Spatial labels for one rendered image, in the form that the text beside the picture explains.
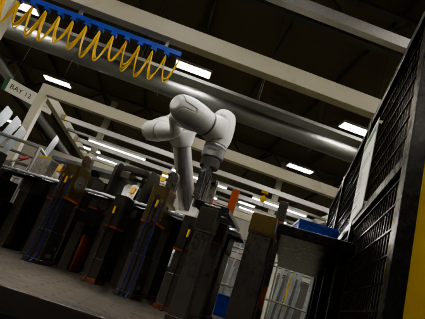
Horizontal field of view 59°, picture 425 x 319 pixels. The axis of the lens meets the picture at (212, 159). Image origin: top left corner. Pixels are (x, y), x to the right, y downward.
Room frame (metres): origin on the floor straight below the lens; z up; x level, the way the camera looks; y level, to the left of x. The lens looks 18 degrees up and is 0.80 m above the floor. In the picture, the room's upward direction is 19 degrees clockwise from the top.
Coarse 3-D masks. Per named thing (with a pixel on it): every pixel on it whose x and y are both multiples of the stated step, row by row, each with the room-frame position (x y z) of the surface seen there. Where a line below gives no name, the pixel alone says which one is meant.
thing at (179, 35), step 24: (72, 0) 3.74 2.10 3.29; (96, 0) 3.75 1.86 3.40; (120, 24) 3.88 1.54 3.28; (144, 24) 3.79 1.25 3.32; (168, 24) 3.80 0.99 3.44; (192, 48) 3.87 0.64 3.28; (216, 48) 3.84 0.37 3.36; (240, 48) 3.86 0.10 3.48; (264, 72) 3.88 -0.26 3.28; (288, 72) 3.89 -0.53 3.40; (312, 96) 4.04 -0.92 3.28; (336, 96) 3.93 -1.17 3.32; (360, 96) 3.95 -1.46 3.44
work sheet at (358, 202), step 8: (376, 128) 1.06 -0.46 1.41; (368, 144) 1.18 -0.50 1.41; (368, 152) 1.14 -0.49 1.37; (368, 160) 1.11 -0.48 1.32; (360, 168) 1.25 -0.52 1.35; (368, 168) 1.07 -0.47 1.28; (360, 176) 1.21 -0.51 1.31; (368, 176) 1.05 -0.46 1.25; (360, 184) 1.17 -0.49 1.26; (360, 192) 1.13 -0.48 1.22; (360, 200) 1.10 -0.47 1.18; (352, 208) 1.26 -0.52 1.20; (360, 208) 1.07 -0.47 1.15; (352, 216) 1.21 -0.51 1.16
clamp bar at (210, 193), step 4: (212, 180) 1.52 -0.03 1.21; (212, 184) 1.53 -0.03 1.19; (216, 184) 1.55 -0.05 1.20; (212, 188) 1.56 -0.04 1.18; (216, 188) 1.55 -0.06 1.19; (208, 192) 1.56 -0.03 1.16; (212, 192) 1.54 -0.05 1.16; (208, 196) 1.55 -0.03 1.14; (212, 196) 1.54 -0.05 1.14; (204, 200) 1.54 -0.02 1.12; (208, 200) 1.55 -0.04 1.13; (212, 200) 1.55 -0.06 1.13; (208, 204) 1.53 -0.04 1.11
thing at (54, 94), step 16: (48, 96) 7.17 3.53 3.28; (64, 96) 7.13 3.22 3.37; (80, 96) 7.14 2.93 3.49; (64, 112) 8.42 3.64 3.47; (96, 112) 7.17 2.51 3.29; (112, 112) 7.19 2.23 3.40; (64, 128) 9.12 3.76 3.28; (80, 144) 10.71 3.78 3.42; (112, 144) 9.17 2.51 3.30; (192, 144) 7.29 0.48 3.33; (160, 160) 9.24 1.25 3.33; (240, 160) 7.35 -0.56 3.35; (256, 160) 7.37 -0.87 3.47; (160, 176) 10.78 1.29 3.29; (272, 176) 7.45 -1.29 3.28; (288, 176) 7.41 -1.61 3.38; (176, 192) 12.78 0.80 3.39; (320, 192) 7.47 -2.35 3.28; (336, 192) 7.48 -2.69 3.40; (320, 224) 10.08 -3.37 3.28
